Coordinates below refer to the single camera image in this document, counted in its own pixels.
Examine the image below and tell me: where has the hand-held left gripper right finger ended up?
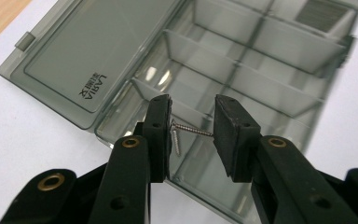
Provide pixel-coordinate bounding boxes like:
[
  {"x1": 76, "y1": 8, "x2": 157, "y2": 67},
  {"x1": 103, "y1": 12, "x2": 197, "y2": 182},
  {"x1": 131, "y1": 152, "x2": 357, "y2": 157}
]
[{"x1": 213, "y1": 94, "x2": 262, "y2": 183}]

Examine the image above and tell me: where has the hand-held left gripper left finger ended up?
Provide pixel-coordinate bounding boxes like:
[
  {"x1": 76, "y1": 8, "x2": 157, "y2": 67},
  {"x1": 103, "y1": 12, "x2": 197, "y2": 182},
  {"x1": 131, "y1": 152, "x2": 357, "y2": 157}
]
[{"x1": 135, "y1": 93, "x2": 172, "y2": 184}]

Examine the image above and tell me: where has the small silver screw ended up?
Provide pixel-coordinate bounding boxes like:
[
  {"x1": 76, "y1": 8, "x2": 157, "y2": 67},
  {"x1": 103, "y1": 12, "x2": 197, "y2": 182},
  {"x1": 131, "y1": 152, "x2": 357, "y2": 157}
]
[
  {"x1": 172, "y1": 129, "x2": 182, "y2": 157},
  {"x1": 171, "y1": 119, "x2": 214, "y2": 138}
]

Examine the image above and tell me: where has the transparent grey compartment box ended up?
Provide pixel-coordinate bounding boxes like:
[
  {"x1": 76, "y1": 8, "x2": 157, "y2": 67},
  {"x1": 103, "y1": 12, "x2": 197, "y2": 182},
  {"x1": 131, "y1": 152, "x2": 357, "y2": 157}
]
[{"x1": 0, "y1": 0, "x2": 358, "y2": 224}]

